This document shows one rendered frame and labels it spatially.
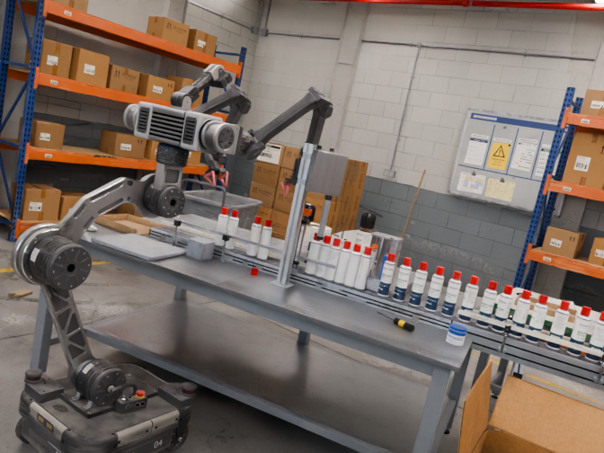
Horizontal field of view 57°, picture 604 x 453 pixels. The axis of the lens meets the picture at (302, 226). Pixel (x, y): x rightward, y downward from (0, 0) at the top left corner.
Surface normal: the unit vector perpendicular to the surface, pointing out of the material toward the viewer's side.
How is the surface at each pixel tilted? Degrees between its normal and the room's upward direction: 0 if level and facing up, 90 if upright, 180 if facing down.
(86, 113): 90
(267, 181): 91
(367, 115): 90
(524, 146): 87
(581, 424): 35
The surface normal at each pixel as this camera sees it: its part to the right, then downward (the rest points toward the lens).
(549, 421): -0.13, -0.76
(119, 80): 0.80, 0.25
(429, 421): -0.40, 0.06
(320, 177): 0.51, 0.24
